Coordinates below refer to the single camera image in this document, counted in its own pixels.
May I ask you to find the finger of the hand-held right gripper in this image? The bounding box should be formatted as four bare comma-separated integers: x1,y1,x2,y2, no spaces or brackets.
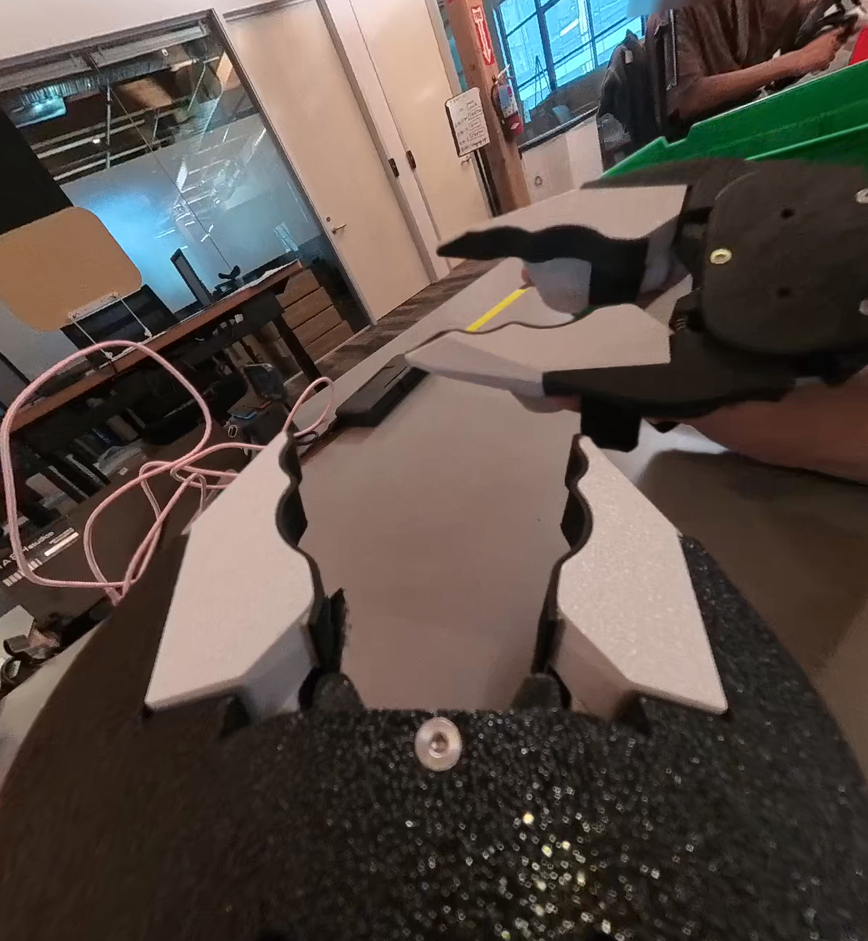
403,303,701,453
436,182,694,316

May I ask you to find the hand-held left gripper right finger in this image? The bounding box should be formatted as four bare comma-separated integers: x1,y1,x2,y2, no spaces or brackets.
548,434,730,721

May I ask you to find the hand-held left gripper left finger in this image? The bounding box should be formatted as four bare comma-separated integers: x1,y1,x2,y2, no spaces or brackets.
144,432,328,729

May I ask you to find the green plastic bin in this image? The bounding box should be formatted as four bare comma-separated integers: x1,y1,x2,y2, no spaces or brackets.
602,46,868,185

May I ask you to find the person's right hand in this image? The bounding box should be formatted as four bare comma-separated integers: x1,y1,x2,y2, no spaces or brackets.
646,362,868,492

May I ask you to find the wooden pillar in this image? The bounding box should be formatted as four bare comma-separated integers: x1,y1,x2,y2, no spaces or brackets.
445,0,532,214

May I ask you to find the fire extinguisher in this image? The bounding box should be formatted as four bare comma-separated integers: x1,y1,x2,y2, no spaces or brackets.
491,74,525,139

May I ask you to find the white paper notice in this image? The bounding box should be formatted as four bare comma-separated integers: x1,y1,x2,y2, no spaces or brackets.
444,88,494,157

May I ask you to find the black power adapter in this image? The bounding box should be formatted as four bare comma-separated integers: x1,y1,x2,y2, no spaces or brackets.
335,353,429,429

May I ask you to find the white door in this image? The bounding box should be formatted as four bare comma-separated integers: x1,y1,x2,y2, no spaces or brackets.
224,7,435,324
324,0,494,244

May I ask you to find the wooden work table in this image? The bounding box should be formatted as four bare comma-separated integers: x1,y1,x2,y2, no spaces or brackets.
0,261,328,516

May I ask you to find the tan rounded board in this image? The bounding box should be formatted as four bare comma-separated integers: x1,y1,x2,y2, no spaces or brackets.
0,206,143,333

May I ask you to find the glass partition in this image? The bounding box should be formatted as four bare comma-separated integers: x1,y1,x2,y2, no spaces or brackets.
0,11,372,347

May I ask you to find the black flat panel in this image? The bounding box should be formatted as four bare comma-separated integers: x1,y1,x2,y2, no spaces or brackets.
0,110,75,251

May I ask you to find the pink braided cable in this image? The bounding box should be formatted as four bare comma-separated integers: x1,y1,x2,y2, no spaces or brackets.
0,340,334,605

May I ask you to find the dark strap bundle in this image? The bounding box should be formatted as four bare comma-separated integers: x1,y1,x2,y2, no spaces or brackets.
4,610,104,663

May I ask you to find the red wall sign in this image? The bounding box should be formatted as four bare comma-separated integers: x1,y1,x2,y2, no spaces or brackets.
471,3,499,67

